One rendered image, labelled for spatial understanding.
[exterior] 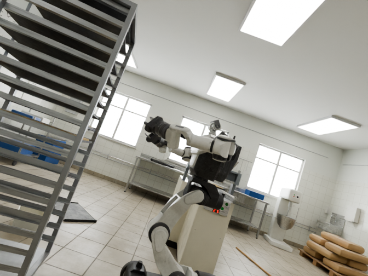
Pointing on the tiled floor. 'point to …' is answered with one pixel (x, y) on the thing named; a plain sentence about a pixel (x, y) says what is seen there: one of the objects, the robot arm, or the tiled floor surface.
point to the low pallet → (319, 263)
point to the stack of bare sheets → (75, 213)
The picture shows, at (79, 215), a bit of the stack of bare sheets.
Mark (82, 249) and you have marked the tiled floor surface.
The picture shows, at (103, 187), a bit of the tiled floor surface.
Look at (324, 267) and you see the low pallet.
